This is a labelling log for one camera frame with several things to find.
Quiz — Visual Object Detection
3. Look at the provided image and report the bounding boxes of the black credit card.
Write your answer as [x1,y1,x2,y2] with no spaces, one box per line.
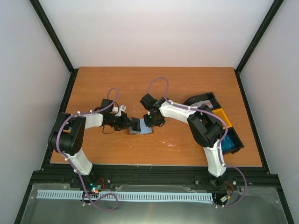
[131,118,141,132]

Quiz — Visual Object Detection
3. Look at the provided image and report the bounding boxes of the brown leather card holder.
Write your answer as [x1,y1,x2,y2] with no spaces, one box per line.
[128,119,153,135]

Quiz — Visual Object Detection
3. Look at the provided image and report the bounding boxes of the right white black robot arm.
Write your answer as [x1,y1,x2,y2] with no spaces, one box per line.
[140,93,228,189]

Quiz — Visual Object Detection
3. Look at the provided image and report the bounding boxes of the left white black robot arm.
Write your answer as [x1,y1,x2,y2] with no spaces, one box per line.
[48,98,140,188]

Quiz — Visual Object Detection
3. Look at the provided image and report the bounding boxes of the red white credit card stack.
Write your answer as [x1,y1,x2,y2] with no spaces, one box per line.
[191,100,214,110]

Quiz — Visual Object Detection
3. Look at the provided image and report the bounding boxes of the black yellow card tray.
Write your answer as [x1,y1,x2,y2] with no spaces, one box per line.
[183,92,244,154]

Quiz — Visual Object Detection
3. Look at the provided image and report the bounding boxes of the left controller board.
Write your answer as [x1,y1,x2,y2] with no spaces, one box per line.
[90,177,105,194]

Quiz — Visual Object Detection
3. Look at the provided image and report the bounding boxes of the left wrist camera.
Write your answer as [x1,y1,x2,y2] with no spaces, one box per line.
[112,105,126,117]

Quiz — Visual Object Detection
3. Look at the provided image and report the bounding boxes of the right connector wires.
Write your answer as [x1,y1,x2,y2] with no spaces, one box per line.
[219,182,236,203]

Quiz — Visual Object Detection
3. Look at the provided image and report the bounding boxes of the black aluminium frame rail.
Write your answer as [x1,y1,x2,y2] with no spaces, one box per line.
[30,164,280,191]

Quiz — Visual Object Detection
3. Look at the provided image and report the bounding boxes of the light blue cable duct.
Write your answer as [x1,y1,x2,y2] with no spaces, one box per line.
[36,189,213,203]

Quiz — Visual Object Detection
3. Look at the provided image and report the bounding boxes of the metal base plate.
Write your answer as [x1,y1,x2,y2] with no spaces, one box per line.
[16,184,293,224]

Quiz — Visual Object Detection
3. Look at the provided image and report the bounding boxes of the left black frame post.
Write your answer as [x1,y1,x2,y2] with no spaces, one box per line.
[29,0,79,74]

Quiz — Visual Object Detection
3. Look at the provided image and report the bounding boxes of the black frame post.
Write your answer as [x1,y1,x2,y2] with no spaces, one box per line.
[29,0,79,74]
[235,0,285,73]

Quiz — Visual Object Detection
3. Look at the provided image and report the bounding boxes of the right black frame post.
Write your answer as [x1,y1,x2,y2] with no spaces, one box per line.
[235,0,285,73]

